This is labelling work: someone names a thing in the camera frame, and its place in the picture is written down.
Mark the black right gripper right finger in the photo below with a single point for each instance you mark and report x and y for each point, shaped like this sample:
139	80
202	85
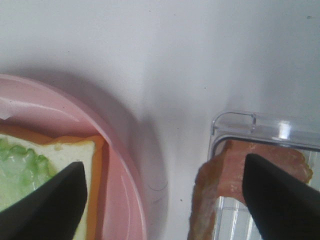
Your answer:
282	207

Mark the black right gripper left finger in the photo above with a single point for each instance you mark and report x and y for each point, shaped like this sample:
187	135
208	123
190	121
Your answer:
52	212

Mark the green lettuce leaf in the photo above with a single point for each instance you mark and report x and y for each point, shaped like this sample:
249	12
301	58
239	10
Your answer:
23	169

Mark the white bread slice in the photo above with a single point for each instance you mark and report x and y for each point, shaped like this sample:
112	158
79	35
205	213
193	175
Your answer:
62	151

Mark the curled bacon strip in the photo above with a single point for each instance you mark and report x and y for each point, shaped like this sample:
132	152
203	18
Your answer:
222	176

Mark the clear right ingredient tray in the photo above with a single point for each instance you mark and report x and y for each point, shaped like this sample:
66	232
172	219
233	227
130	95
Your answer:
233	220

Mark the pink round plate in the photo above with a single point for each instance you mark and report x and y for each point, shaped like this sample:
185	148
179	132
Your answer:
42	108

